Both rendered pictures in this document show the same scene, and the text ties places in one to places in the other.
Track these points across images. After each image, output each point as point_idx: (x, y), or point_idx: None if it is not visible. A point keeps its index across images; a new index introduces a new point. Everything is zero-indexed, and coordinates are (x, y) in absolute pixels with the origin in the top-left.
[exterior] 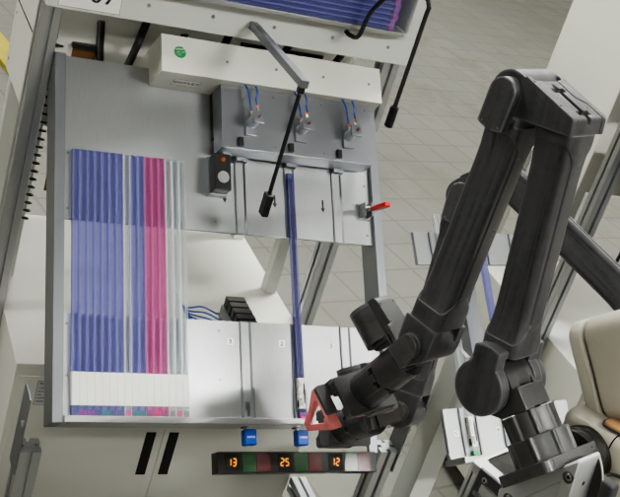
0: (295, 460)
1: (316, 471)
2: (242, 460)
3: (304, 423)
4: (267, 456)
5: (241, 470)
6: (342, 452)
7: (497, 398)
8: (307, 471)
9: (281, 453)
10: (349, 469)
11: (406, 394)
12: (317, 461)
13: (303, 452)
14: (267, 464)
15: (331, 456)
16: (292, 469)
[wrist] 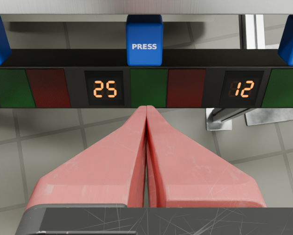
0: (132, 85)
1: (187, 107)
2: None
3: (139, 11)
4: (57, 76)
5: (0, 105)
6: (268, 67)
7: None
8: (162, 107)
9: (95, 69)
10: (272, 105)
11: None
12: (193, 89)
13: (155, 67)
14: (60, 94)
15: (234, 76)
16: (125, 104)
